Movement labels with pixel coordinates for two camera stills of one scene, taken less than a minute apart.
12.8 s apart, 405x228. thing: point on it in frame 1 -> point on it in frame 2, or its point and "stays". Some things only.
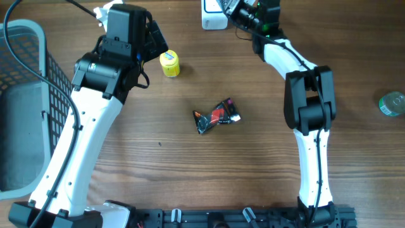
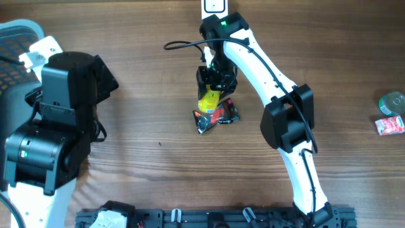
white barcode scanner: (212, 16) stays
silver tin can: (392, 103) stays
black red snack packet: (223, 113) stays
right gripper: (231, 8) -> (204, 78)
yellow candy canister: (170, 62) -> (208, 104)
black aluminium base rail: (340, 216) stays
